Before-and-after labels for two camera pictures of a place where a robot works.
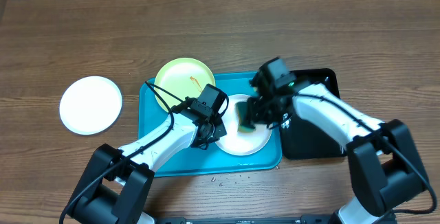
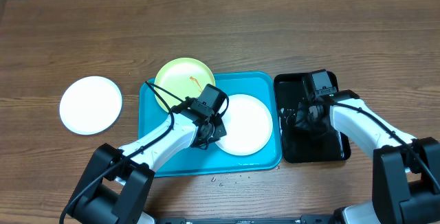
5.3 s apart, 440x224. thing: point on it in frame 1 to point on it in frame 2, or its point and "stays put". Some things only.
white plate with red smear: x=238 y=143 stays put
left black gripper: x=220 y=132 stays put
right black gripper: x=259 y=108 to x=300 y=120
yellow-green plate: x=183 y=77 stays put
